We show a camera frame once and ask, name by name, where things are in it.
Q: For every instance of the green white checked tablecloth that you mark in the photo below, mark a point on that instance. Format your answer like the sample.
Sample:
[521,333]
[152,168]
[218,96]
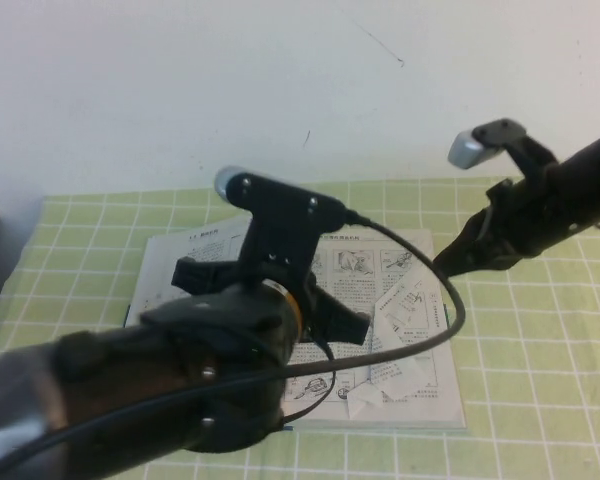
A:
[530,375]

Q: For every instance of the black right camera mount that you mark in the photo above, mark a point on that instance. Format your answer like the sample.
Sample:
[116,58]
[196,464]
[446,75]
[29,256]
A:
[520,145]

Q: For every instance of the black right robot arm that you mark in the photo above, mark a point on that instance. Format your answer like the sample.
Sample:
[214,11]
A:
[590,175]

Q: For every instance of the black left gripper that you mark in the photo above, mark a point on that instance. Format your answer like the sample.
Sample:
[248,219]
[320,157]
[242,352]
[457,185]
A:
[340,320]

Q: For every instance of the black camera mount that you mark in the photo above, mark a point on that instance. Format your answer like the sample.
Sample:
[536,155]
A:
[520,145]
[285,225]

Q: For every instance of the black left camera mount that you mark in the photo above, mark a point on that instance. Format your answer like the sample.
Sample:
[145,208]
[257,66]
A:
[285,225]

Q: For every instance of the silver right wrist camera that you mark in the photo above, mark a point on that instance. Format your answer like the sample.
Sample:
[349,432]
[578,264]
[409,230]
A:
[470,150]

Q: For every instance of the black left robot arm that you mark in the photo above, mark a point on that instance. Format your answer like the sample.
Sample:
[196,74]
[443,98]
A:
[130,380]

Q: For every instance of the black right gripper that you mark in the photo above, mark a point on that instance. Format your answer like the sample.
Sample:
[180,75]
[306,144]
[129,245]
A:
[520,225]

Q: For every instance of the hardcover technical book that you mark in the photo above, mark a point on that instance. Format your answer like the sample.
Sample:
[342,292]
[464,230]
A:
[410,310]

